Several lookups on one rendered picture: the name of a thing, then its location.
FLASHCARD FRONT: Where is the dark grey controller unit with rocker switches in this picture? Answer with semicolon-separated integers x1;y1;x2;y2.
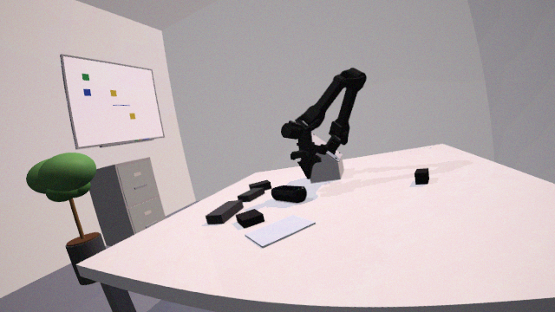
271;185;307;203

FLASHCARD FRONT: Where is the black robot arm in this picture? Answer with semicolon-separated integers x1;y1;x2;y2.
281;68;367;155

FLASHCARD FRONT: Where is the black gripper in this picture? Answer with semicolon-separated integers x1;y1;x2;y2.
291;139;322;179

